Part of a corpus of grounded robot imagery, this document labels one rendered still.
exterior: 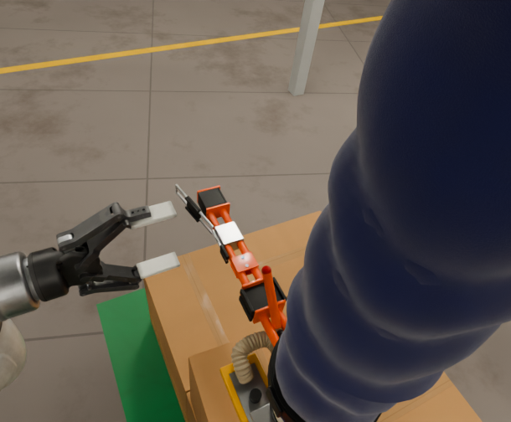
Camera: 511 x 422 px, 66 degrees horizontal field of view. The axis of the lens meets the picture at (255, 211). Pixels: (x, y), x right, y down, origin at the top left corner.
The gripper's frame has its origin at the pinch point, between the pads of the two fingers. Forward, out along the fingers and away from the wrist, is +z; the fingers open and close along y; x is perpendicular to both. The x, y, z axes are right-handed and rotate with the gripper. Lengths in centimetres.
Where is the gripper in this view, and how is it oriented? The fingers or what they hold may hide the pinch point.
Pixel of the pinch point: (169, 237)
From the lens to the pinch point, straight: 66.2
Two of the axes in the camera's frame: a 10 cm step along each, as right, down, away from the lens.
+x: 4.4, 7.0, -5.6
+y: -1.1, 6.6, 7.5
